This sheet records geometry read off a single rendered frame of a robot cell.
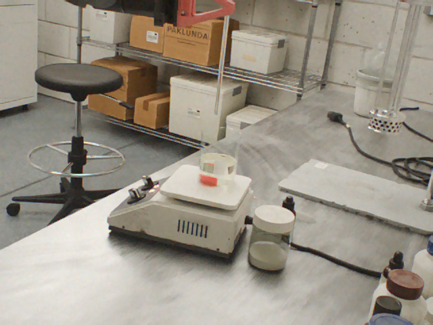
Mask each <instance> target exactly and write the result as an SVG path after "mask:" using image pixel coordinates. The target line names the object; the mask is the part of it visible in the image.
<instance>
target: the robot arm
mask: <svg viewBox="0 0 433 325"><path fill-rule="evenodd" d="M62 1H67V2H69V3H71V4H73V5H76V6H79V7H83V8H86V6H87V5H92V7H93V8H94V9H101V10H106V11H111V12H119V13H124V14H133V15H138V16H147V17H151V18H154V26H159V27H164V24H166V23H167V24H173V26H174V27H178V28H183V27H185V26H189V25H192V24H197V23H200V22H204V21H207V20H211V19H215V18H219V17H222V16H227V15H230V14H233V13H234V11H235V2H233V1H232V0H213V1H215V2H217V3H219V4H221V5H222V6H223V8H222V9H216V10H213V11H210V12H204V13H201V14H196V10H195V2H196V0H62Z"/></svg>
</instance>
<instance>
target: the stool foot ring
mask: <svg viewBox="0 0 433 325"><path fill-rule="evenodd" d="M71 143H72V142H53V143H49V144H44V145H42V146H38V147H36V148H34V149H32V150H31V151H30V152H29V153H28V155H27V161H28V163H29V164H30V165H31V166H32V167H34V168H35V169H37V170H39V171H42V172H44V173H47V174H50V175H57V176H61V177H99V176H103V175H108V174H111V173H113V172H116V171H118V170H119V169H121V168H122V167H123V166H124V164H125V163H126V159H125V157H124V155H123V154H122V153H121V152H119V151H118V150H116V149H114V148H111V147H109V146H106V145H103V144H96V143H92V142H84V145H87V146H96V147H100V148H105V149H107V150H111V151H112V152H115V153H116V154H117V155H108V156H87V153H88V151H87V150H86V149H84V153H83V154H81V155H75V154H72V153H71V151H69V152H66V151H64V150H61V149H59V148H56V147H54V146H58V145H70V144H71ZM46 147H48V148H51V149H52V150H55V151H57V152H59V153H61V154H64V155H66V156H67V157H68V164H67V165H66V166H65V167H64V168H63V169H62V170H61V171H60V172H56V171H50V170H47V169H44V168H42V167H40V166H38V165H36V164H34V163H33V162H32V161H31V159H30V157H31V156H32V154H33V153H35V152H36V151H38V150H40V149H43V148H46ZM109 158H121V159H122V162H121V164H120V165H119V166H117V167H116V168H113V169H111V170H109V171H104V172H99V173H86V174H75V173H65V172H66V171H67V170H68V169H69V168H70V167H71V166H73V167H81V166H84V165H86V164H87V160H97V159H109Z"/></svg>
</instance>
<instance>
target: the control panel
mask: <svg viewBox="0 0 433 325"><path fill-rule="evenodd" d="M170 177H171V176H170ZM170 177H166V178H164V179H160V180H158V181H159V184H158V187H156V188H152V189H149V190H146V191H143V192H142V191H141V188H142V187H143V186H144V185H142V186H139V187H138V188H137V189H138V191H139V194H146V197H144V198H142V199H141V200H139V201H137V202H134V203H131V204H127V200H128V199H129V198H131V196H130V195H128V196H127V197H126V198H125V199H124V200H123V201H122V202H121V203H120V204H119V205H118V206H117V207H116V208H114V209H113V210H112V212H114V211H119V210H121V209H125V208H127V207H131V206H134V205H136V204H140V203H142V202H146V201H149V200H151V199H152V198H153V196H154V195H156V194H157V193H158V192H159V191H160V187H161V186H162V185H163V184H164V183H165V182H166V181H167V180H168V179H169V178H170ZM150 190H154V191H153V192H150ZM112 212H111V213H112Z"/></svg>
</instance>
